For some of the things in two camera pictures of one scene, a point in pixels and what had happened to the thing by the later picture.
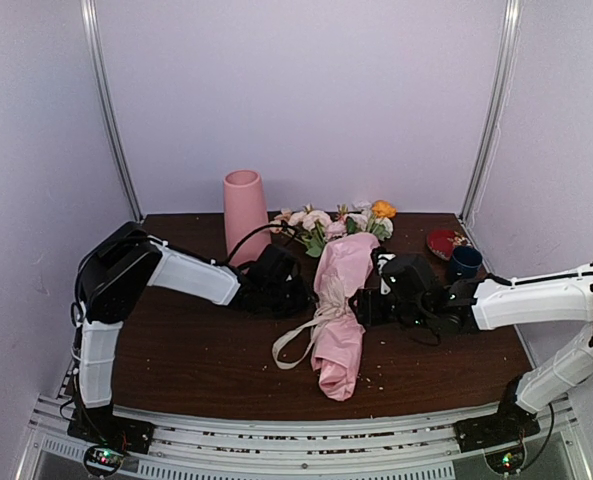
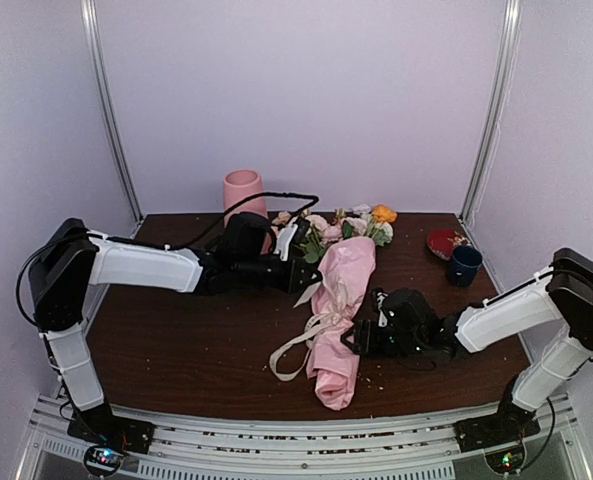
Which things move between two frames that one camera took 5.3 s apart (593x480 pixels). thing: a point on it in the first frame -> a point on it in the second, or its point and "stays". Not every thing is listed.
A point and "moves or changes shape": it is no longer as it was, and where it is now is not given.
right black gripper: (374, 315) -> (369, 343)
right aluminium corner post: (512, 24) stays
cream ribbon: (324, 312) moves or changes shape
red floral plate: (444, 241) stays
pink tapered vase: (245, 211) stays
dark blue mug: (466, 262) stays
